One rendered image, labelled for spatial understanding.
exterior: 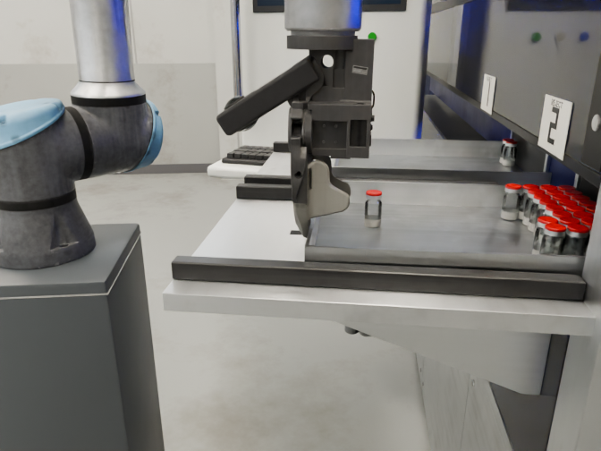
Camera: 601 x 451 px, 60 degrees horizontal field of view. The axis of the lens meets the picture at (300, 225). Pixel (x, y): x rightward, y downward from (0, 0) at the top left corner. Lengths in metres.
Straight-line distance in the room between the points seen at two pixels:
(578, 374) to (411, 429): 1.18
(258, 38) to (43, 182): 0.82
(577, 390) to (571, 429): 0.04
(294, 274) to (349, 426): 1.22
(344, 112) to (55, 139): 0.47
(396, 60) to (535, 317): 0.99
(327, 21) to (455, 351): 0.38
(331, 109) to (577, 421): 0.38
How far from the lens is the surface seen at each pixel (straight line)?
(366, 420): 1.74
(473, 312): 0.51
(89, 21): 0.89
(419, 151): 1.11
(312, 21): 0.51
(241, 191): 0.80
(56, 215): 0.87
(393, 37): 1.41
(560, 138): 0.64
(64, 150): 0.85
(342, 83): 0.54
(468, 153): 1.13
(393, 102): 1.42
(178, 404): 1.82
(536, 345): 0.64
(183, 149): 4.59
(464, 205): 0.79
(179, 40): 4.51
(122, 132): 0.89
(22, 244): 0.87
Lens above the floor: 1.12
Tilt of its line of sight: 20 degrees down
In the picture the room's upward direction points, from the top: straight up
